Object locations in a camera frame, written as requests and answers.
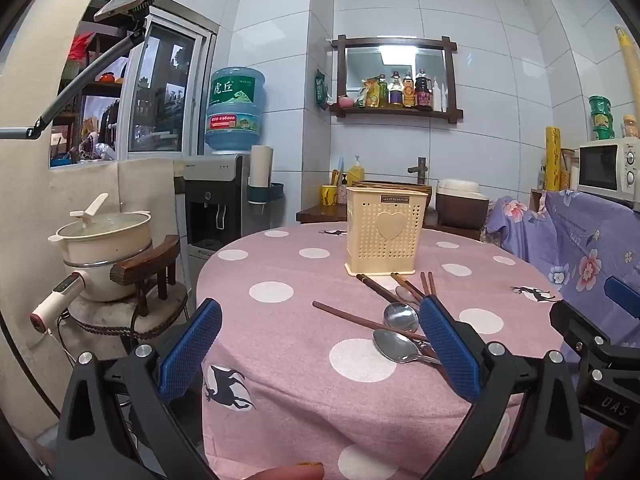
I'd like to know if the small wooden chair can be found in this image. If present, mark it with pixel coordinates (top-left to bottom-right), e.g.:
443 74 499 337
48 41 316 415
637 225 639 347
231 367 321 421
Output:
110 234 182 317

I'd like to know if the blue water bottle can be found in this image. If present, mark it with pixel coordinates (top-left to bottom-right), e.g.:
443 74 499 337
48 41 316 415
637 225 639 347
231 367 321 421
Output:
204 66 267 155

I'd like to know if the wooden framed mirror shelf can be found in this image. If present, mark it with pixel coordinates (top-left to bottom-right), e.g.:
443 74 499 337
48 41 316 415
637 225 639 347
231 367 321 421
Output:
331 35 465 125

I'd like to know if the green packet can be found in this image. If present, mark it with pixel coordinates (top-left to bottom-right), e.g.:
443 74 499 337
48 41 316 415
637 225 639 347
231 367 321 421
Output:
314 71 331 108

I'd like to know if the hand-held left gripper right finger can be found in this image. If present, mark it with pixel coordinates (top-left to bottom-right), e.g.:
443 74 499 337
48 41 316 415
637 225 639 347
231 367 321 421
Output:
419 296 586 480

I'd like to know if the cream plastic utensil holder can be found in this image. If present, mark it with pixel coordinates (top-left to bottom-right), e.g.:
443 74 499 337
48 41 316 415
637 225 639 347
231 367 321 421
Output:
345 186 431 276

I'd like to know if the brass faucet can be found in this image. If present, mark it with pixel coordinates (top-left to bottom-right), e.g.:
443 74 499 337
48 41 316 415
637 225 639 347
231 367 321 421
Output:
407 156 430 183

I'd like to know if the grey water dispenser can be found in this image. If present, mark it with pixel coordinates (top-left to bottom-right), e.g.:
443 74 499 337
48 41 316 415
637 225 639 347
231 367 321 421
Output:
182 154 251 256

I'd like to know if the yellow soap dispenser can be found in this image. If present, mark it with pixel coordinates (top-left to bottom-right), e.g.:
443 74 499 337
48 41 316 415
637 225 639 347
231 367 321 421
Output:
346 155 366 188

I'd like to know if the yellow wrap roll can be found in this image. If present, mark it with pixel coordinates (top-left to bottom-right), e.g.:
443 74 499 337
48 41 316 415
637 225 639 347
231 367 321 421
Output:
544 126 563 192

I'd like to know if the person's left hand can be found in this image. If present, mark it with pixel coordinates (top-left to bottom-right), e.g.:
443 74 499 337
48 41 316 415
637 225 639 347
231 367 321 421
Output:
257 461 325 480

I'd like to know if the pink polka dot tablecloth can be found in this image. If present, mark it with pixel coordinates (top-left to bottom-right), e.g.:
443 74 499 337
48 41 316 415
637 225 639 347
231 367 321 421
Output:
196 222 566 480

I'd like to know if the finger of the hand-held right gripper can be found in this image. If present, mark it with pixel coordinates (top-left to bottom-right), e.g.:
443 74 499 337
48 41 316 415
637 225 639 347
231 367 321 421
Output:
604 276 640 321
549 300 640 396

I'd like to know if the brown white rice cooker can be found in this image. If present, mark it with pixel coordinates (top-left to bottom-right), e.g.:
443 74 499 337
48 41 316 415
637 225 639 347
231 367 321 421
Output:
436 178 491 228

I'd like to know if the cream electric pot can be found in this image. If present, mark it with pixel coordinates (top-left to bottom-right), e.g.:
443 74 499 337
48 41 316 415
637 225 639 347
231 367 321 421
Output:
30 192 153 332

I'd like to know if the white paper towel roll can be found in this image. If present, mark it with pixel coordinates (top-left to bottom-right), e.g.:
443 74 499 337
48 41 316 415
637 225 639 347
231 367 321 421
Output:
248 145 275 191

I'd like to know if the dark wooden cabinet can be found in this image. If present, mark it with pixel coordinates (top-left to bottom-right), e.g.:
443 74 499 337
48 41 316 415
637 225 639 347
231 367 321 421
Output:
296 202 483 241

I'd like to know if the dark sauce bottle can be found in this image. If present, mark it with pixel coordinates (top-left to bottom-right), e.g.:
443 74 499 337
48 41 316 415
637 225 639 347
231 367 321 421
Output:
414 70 433 111

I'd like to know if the woven pattern wash basin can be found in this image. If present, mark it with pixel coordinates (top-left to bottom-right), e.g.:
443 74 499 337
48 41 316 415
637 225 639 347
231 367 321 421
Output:
357 179 432 196

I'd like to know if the sliding window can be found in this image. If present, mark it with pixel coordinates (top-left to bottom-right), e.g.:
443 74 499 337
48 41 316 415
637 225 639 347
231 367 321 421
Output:
127 7 218 153

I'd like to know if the white microwave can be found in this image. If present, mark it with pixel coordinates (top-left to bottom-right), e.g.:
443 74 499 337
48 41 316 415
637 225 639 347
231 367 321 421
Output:
577 136 640 206

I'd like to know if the red tassel decoration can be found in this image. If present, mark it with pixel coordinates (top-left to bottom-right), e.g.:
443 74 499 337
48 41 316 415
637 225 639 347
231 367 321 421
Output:
72 31 96 61

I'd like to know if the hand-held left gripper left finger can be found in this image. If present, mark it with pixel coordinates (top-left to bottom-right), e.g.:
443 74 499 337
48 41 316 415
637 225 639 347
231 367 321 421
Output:
56 298 223 480

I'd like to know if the teal paper towel holder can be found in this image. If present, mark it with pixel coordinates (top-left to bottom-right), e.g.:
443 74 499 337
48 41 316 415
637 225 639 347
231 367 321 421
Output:
248 182 285 206

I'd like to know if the purple floral cloth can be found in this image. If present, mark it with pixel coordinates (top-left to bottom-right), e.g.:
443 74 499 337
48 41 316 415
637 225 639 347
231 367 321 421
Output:
482 190 640 480

